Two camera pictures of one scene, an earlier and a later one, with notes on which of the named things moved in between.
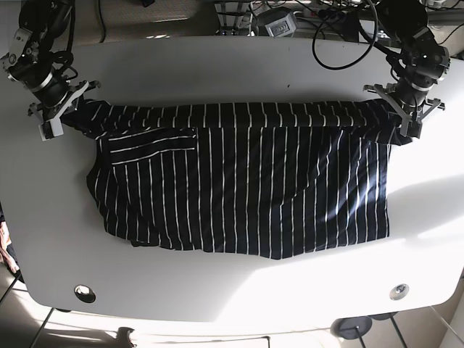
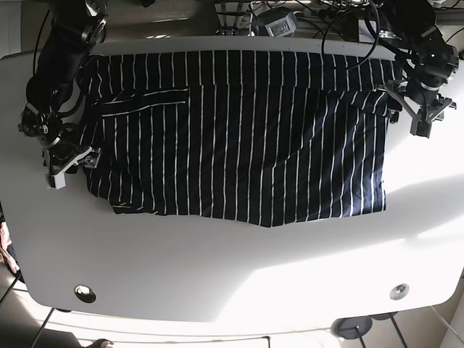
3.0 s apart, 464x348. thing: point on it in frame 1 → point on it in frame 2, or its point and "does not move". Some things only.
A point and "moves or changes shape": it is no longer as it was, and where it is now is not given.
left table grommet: [85, 293] does not move
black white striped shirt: [270, 178] moves or changes shape
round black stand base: [346, 327] does not move
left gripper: [56, 98] → [65, 159]
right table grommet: [399, 291] does not move
